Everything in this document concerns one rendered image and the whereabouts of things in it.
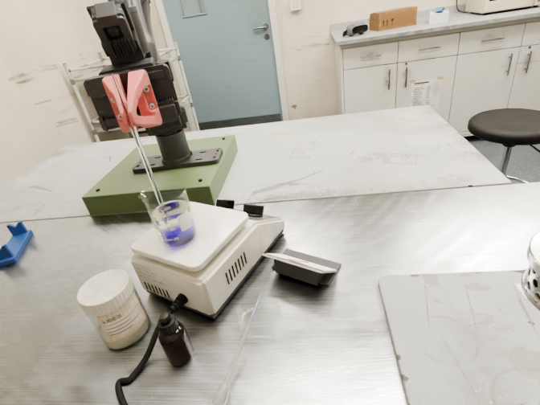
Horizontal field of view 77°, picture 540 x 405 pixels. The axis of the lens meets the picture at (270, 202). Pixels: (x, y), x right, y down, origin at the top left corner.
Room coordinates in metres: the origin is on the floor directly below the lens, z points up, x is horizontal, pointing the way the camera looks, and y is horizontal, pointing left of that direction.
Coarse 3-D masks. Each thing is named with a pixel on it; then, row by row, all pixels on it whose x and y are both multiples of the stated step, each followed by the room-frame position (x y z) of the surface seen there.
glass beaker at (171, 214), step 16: (144, 192) 0.37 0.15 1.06; (160, 192) 0.38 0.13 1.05; (176, 192) 0.35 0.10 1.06; (160, 208) 0.34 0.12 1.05; (176, 208) 0.34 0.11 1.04; (160, 224) 0.34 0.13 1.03; (176, 224) 0.34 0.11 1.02; (192, 224) 0.35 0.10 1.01; (160, 240) 0.35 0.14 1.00; (176, 240) 0.34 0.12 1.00; (192, 240) 0.35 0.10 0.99
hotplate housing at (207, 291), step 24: (240, 240) 0.37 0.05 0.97; (264, 240) 0.40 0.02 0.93; (144, 264) 0.35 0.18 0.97; (168, 264) 0.34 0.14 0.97; (216, 264) 0.32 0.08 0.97; (240, 264) 0.35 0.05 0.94; (144, 288) 0.36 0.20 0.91; (168, 288) 0.33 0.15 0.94; (192, 288) 0.30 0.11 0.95; (216, 288) 0.31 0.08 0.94; (216, 312) 0.30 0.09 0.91
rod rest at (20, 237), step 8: (8, 224) 0.58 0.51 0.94; (16, 232) 0.58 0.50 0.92; (24, 232) 0.58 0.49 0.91; (32, 232) 0.60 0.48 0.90; (16, 240) 0.56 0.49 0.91; (24, 240) 0.56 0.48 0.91; (8, 248) 0.51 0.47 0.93; (16, 248) 0.53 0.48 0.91; (0, 256) 0.50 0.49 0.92; (8, 256) 0.51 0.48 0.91; (16, 256) 0.51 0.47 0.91; (0, 264) 0.50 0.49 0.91; (8, 264) 0.50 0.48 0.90
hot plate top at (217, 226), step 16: (192, 208) 0.43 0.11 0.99; (208, 208) 0.43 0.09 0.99; (224, 208) 0.42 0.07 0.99; (208, 224) 0.38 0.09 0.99; (224, 224) 0.38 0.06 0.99; (240, 224) 0.37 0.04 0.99; (144, 240) 0.37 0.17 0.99; (208, 240) 0.35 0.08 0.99; (224, 240) 0.34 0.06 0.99; (160, 256) 0.33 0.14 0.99; (176, 256) 0.33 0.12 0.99; (192, 256) 0.32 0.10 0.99; (208, 256) 0.32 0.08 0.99
